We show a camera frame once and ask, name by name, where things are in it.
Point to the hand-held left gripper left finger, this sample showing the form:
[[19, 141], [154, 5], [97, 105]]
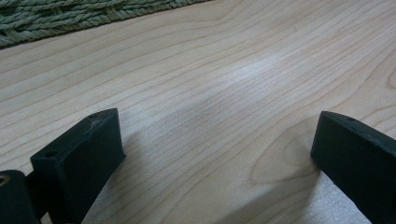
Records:
[[81, 161]]

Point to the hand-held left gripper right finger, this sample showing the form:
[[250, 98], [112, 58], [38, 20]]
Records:
[[358, 158]]

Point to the green woven basket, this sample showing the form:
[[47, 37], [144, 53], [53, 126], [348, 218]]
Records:
[[62, 17]]

